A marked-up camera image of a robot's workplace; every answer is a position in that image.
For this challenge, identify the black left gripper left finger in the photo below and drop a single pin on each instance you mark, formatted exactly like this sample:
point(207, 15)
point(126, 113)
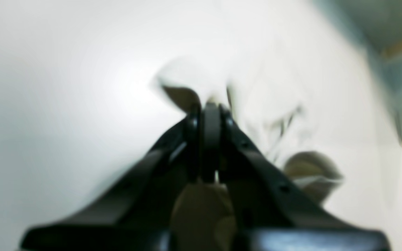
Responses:
point(134, 214)

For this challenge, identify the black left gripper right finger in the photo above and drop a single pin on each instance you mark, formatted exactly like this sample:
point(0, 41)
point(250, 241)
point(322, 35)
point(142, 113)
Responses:
point(272, 214)

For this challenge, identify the beige t-shirt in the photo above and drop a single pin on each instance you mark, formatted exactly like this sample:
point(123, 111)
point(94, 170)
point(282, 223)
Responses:
point(268, 102)

